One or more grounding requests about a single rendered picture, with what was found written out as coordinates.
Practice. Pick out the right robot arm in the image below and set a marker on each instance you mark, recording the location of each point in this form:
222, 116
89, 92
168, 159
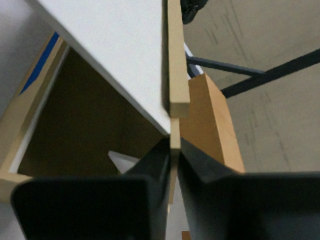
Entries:
190, 8

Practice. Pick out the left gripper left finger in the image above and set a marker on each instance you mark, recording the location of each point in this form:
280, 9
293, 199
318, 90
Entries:
134, 203

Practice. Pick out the white cardboard box with tan tape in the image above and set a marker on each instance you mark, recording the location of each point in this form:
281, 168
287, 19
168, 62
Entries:
177, 225

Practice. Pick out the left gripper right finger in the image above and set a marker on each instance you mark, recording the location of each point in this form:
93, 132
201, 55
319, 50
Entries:
217, 199

